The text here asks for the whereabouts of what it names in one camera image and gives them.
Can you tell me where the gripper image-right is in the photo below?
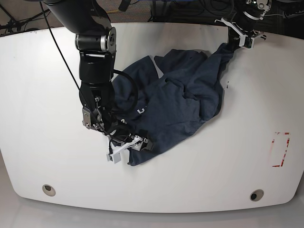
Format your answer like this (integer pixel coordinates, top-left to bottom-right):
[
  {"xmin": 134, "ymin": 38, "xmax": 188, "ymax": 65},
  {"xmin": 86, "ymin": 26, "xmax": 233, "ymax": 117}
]
[{"xmin": 229, "ymin": 22, "xmax": 266, "ymax": 49}]

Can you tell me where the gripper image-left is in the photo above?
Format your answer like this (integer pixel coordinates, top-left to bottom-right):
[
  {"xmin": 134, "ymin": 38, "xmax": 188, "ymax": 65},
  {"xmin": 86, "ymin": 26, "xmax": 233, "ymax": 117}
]
[{"xmin": 105, "ymin": 121, "xmax": 153, "ymax": 152}]

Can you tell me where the dark blue T-shirt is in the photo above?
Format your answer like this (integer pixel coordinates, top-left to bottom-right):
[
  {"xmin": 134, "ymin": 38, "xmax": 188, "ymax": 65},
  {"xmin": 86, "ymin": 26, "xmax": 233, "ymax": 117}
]
[{"xmin": 123, "ymin": 43, "xmax": 236, "ymax": 166}]

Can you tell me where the black robot arm image-left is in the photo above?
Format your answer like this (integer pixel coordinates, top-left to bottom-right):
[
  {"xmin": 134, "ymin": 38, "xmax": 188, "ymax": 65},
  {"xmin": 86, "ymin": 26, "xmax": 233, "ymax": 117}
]
[{"xmin": 39, "ymin": 0, "xmax": 153, "ymax": 151}]

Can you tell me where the grey power strip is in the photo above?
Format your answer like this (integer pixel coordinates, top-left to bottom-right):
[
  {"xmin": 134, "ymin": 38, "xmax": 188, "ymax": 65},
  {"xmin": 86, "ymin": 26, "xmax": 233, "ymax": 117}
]
[{"xmin": 283, "ymin": 1, "xmax": 304, "ymax": 19}]

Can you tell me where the red tape rectangle marking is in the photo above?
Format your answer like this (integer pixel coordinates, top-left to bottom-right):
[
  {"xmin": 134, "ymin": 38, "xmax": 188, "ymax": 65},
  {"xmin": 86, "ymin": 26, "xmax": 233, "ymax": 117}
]
[{"xmin": 269, "ymin": 132, "xmax": 291, "ymax": 168}]

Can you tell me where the black tripod stand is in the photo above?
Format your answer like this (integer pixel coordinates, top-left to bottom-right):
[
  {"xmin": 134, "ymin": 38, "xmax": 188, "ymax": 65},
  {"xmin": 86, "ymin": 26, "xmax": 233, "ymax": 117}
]
[{"xmin": 0, "ymin": 5, "xmax": 51, "ymax": 37}]

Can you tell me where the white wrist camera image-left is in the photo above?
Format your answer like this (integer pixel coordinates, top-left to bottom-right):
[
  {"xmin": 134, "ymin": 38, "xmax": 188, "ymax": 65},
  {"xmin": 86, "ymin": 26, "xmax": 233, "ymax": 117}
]
[{"xmin": 106, "ymin": 135, "xmax": 142, "ymax": 163}]

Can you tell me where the left table cable grommet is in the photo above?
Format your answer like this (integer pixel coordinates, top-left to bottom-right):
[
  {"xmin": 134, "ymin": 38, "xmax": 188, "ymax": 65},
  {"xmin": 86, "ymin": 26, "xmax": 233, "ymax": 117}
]
[{"xmin": 42, "ymin": 184, "xmax": 56, "ymax": 197}]

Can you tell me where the table cable grommet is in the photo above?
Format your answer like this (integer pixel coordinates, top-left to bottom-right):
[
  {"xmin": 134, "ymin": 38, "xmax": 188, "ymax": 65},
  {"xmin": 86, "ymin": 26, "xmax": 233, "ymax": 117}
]
[
  {"xmin": 249, "ymin": 189, "xmax": 264, "ymax": 202},
  {"xmin": 42, "ymin": 184, "xmax": 56, "ymax": 197}
]

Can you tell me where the right table cable grommet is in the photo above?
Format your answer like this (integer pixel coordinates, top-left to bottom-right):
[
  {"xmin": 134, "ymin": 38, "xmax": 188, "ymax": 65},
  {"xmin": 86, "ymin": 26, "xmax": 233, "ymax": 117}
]
[{"xmin": 249, "ymin": 189, "xmax": 264, "ymax": 202}]

